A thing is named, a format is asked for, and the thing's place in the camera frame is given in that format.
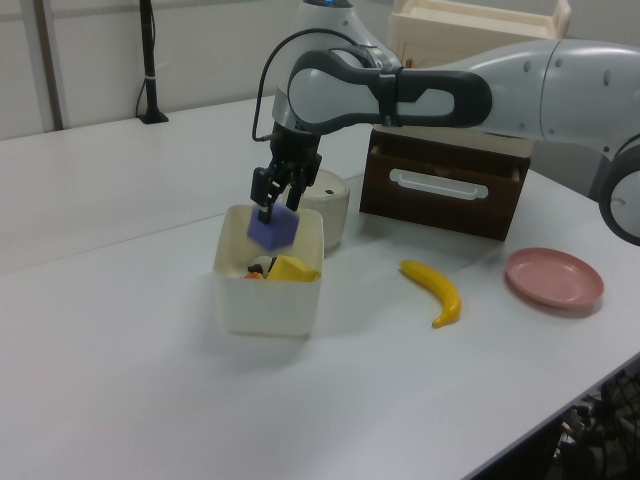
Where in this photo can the cream plastic box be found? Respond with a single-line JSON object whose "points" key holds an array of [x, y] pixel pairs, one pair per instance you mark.
{"points": [[265, 305]]}

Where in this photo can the yellow foam block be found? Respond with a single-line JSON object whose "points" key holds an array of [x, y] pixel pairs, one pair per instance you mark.
{"points": [[292, 270]]}

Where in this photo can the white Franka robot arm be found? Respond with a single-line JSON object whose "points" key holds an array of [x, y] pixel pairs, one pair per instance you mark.
{"points": [[550, 90]]}

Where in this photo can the brown wooden drawer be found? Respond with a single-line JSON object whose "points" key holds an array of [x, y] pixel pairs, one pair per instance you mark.
{"points": [[440, 215]]}

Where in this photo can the orange shrimp sushi toy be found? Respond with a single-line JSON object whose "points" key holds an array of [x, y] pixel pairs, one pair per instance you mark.
{"points": [[253, 275]]}

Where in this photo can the pink plate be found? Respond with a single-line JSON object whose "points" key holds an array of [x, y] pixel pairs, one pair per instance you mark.
{"points": [[550, 275]]}

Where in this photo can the purple cube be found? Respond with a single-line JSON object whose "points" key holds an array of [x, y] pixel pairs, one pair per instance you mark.
{"points": [[280, 230]]}

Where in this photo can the black camera stand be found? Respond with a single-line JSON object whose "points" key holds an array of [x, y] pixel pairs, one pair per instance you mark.
{"points": [[148, 50]]}

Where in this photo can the yellow banana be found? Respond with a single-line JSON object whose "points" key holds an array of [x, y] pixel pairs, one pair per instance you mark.
{"points": [[440, 290]]}

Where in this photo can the cream plastic storage cabinet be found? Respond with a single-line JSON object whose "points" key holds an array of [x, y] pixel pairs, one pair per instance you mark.
{"points": [[450, 35]]}

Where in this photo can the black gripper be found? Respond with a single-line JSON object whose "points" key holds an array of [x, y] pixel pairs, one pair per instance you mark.
{"points": [[296, 147]]}

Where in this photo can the cream lidded container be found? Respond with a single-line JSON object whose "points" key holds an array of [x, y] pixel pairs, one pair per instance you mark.
{"points": [[332, 210]]}

